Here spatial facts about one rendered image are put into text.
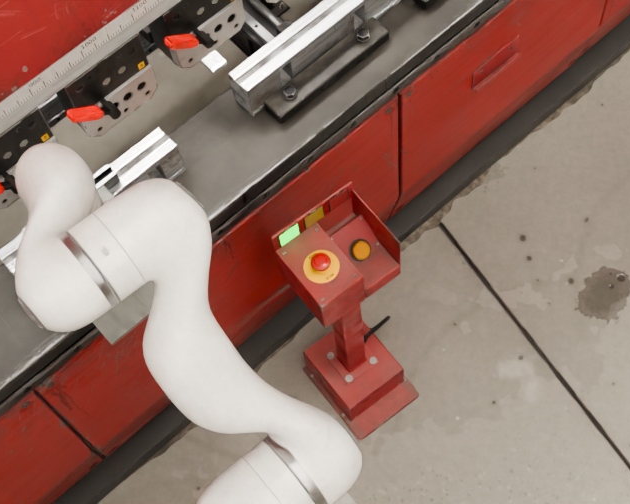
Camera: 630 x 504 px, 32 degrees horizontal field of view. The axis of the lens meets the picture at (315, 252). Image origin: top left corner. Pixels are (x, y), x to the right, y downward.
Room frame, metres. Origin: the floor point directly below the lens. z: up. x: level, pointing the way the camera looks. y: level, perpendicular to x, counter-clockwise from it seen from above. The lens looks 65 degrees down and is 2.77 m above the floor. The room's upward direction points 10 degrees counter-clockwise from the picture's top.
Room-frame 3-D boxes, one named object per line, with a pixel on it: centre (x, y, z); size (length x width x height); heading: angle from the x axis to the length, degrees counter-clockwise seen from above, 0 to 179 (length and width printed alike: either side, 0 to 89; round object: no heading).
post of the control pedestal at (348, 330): (0.93, -0.04, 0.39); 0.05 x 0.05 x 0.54; 28
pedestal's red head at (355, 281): (0.93, -0.04, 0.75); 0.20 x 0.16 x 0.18; 118
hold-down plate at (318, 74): (1.29, -0.09, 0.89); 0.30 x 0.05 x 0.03; 122
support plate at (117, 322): (0.89, 0.37, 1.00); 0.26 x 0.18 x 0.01; 32
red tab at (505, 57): (1.43, -0.50, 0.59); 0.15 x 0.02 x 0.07; 122
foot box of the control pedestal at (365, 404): (0.91, -0.06, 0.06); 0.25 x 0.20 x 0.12; 28
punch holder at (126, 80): (1.10, 0.30, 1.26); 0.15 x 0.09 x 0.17; 122
